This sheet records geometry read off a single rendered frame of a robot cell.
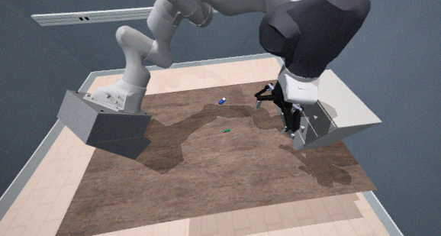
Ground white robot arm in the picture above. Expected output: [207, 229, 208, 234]
[84, 0, 371, 113]

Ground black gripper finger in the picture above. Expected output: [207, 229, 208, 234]
[254, 83, 277, 110]
[279, 102, 304, 135]

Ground grey chest of drawers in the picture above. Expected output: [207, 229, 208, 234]
[295, 70, 382, 150]

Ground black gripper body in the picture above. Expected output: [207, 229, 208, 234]
[272, 82, 293, 108]

